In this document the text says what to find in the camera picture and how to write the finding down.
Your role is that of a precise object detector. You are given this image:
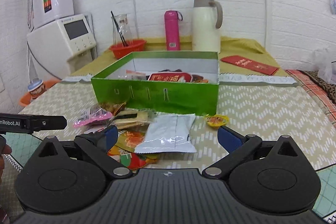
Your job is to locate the black straw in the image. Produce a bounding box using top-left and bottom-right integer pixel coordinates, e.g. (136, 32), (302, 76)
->
(110, 11), (128, 47)

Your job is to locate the clear plastic bag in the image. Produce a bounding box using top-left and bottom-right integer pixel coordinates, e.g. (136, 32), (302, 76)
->
(313, 48), (336, 85)

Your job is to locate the olive yellow cloth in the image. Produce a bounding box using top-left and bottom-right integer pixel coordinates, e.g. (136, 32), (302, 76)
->
(72, 36), (288, 76)

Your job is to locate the clear glass carafe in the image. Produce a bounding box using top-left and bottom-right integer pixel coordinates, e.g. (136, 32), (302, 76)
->
(111, 14), (133, 45)

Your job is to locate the red plastic basket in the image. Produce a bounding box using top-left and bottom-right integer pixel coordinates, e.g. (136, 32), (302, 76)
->
(108, 39), (146, 59)

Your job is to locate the yellow jelly cup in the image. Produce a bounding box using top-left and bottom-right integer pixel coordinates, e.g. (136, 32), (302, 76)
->
(204, 114), (230, 127)

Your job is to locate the pink water bottle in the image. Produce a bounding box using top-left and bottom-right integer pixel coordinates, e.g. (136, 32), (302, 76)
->
(164, 10), (183, 51)

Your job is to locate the orange snack packet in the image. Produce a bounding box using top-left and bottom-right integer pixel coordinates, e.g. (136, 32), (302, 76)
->
(116, 130), (145, 153)

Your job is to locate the cracker snack packet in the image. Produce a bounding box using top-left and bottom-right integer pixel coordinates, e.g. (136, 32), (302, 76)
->
(112, 110), (151, 130)

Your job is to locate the green cardboard box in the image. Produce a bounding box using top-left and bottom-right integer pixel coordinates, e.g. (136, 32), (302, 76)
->
(91, 51), (219, 116)

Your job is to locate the white water dispenser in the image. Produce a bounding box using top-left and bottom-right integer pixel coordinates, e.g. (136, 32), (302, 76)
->
(27, 13), (97, 81)

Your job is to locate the silver snack packet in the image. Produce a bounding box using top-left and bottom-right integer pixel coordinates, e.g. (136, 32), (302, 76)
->
(135, 114), (197, 154)

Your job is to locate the person's left hand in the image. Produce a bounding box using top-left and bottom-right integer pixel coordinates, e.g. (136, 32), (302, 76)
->
(0, 144), (12, 182)

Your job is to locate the small jar with blue lid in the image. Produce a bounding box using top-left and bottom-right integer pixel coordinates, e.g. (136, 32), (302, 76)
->
(27, 79), (46, 100)

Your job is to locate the pink snack packet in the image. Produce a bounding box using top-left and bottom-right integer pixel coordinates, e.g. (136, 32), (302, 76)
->
(73, 105), (113, 128)

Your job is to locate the red envelope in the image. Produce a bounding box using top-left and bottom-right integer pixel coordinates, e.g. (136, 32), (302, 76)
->
(221, 55), (279, 76)

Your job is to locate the cream thermos jug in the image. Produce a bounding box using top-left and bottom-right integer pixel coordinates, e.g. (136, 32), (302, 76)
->
(192, 0), (223, 53)

